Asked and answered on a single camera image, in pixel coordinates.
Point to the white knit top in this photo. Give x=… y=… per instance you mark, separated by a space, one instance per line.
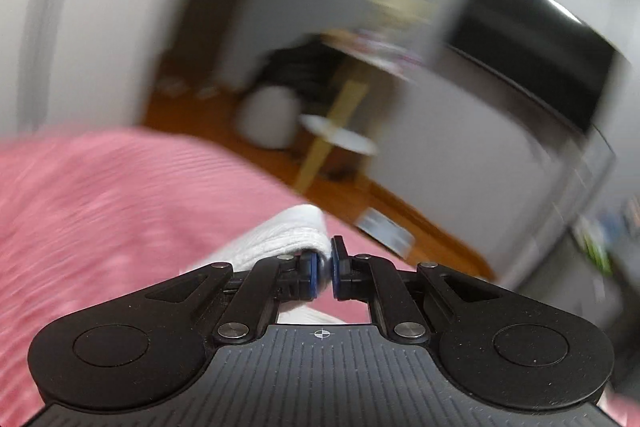
x=280 y=232

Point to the pink ribbed blanket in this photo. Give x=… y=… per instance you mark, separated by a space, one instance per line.
x=100 y=207

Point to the brown wooden door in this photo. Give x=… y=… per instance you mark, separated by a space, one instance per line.
x=200 y=32

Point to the beige cardboard box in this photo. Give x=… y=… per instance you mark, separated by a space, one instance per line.
x=400 y=4

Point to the flat grey floor object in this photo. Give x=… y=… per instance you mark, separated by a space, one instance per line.
x=385 y=229

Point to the white standing air conditioner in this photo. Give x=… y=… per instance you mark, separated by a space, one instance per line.
x=565 y=207

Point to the yellow-legged side table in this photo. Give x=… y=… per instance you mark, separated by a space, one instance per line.
x=345 y=102

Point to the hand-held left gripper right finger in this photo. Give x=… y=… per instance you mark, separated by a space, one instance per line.
x=336 y=277

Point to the dark clothes pile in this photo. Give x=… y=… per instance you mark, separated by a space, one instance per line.
x=295 y=62

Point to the grey dressing table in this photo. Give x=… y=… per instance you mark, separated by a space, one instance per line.
x=625 y=277

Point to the black wall television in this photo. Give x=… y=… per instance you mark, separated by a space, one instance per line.
x=535 y=52

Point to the white round stool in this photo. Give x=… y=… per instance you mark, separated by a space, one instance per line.
x=265 y=117

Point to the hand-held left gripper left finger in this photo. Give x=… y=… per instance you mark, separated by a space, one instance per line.
x=312 y=277

